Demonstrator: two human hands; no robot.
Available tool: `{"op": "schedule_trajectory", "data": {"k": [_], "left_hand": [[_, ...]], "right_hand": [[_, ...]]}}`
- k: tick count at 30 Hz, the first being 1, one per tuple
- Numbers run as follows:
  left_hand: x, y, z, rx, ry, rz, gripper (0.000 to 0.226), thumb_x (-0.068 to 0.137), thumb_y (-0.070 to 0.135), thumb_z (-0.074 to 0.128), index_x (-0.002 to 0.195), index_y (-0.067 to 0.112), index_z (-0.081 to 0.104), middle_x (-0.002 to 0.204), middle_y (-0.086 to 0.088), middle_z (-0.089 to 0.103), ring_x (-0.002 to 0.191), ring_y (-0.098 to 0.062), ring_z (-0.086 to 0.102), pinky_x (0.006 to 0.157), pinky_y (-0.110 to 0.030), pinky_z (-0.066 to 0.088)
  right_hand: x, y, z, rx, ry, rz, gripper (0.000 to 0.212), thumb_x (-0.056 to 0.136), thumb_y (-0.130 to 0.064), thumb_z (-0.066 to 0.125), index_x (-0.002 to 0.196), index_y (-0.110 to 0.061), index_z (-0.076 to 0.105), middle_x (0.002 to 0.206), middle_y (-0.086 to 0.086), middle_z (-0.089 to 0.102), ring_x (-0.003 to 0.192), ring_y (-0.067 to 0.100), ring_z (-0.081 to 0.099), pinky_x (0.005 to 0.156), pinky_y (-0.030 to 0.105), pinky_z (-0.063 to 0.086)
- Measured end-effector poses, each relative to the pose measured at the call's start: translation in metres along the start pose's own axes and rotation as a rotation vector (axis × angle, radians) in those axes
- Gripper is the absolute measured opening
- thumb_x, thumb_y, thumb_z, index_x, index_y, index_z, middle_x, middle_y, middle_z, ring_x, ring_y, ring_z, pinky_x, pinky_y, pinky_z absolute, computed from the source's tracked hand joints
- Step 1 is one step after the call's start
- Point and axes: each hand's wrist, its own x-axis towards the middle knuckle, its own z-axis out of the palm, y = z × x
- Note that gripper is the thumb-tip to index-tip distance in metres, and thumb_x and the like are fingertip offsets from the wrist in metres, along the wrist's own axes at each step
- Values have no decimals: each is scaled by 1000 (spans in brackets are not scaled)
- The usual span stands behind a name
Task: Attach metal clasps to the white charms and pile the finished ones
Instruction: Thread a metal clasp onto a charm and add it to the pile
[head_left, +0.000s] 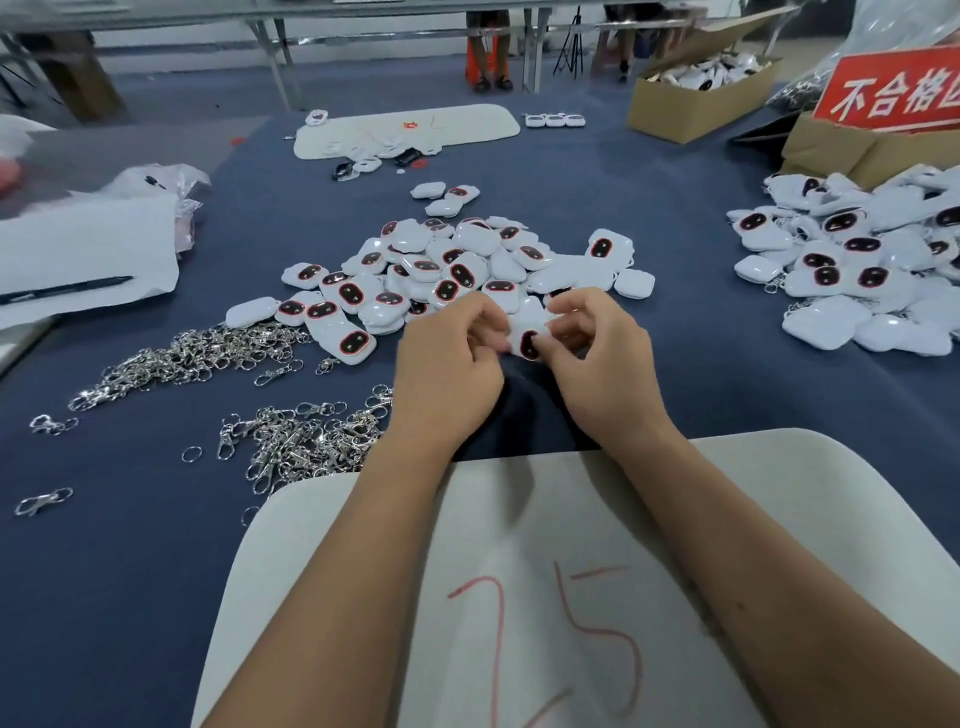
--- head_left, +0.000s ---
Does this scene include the black pen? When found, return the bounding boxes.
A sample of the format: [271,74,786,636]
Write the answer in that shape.
[0,274,137,308]

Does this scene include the red sign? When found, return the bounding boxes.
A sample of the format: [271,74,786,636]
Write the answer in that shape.
[813,45,960,134]

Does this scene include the flat brown cardboard box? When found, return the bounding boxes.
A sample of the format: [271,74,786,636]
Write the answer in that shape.
[781,112,960,192]

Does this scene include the person's right forearm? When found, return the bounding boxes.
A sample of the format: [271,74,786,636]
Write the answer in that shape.
[607,427,960,728]

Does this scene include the white plastic tag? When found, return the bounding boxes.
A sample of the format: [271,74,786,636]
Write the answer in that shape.
[507,307,551,363]

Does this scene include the orange plastic stool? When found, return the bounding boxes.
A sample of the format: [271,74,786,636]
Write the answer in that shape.
[465,12,515,95]

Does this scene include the person's left forearm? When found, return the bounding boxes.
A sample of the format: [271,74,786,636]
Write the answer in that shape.
[202,442,482,728]

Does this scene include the long white foam board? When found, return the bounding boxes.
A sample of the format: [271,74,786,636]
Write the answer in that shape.
[292,103,522,162]

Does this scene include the person's right hand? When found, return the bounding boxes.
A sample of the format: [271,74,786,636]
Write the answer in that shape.
[532,288,677,459]

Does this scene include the large clear plastic bag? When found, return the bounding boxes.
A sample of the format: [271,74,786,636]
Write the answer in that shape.
[768,0,960,114]

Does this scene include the white plastic bag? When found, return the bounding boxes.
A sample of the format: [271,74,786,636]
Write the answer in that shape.
[0,115,54,159]

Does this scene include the white paper sheet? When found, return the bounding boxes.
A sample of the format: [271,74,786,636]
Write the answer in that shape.
[0,196,182,332]

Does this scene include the black tripod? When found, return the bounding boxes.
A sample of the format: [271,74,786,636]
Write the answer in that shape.
[553,7,588,80]

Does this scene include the person's left hand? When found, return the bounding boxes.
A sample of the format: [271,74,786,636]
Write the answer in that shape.
[387,291,515,467]

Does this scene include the grey metal table frame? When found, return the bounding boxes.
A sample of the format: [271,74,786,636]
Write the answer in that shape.
[0,0,842,114]

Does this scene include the open cardboard box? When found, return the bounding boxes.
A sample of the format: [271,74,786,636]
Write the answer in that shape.
[628,7,801,146]

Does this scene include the white foam board red marks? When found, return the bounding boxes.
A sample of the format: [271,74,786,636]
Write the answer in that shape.
[190,429,960,728]

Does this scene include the red plastic stool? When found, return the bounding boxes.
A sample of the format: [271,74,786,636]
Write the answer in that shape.
[465,15,515,92]

